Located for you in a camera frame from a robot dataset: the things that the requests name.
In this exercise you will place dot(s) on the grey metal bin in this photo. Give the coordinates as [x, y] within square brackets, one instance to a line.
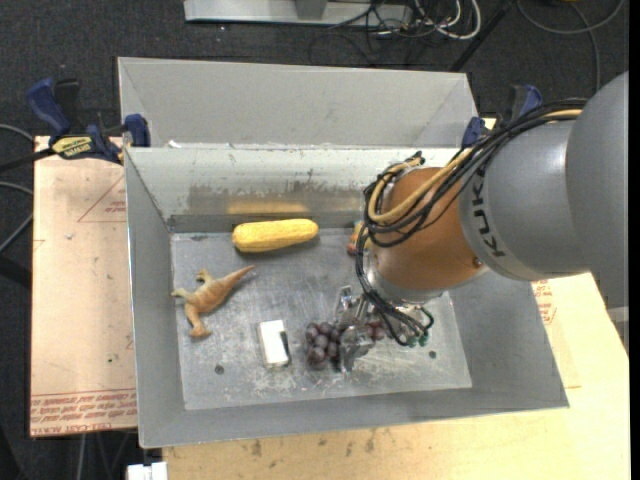
[300, 288]

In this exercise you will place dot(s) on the orange toy dinosaur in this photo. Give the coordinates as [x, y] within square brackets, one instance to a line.
[212, 293]

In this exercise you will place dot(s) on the purple toy grapes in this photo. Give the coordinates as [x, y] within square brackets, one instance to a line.
[320, 345]

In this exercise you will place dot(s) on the yellow toy corn cob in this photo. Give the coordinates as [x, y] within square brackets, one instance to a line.
[275, 234]

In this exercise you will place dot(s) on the small orange and red toy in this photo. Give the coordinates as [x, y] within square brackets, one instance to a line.
[354, 242]

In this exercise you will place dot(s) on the small white box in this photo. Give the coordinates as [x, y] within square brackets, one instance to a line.
[272, 343]

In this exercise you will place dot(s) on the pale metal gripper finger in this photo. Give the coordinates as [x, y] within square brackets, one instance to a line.
[346, 300]
[356, 344]

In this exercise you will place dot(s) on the brown cardboard board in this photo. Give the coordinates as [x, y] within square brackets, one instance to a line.
[80, 288]

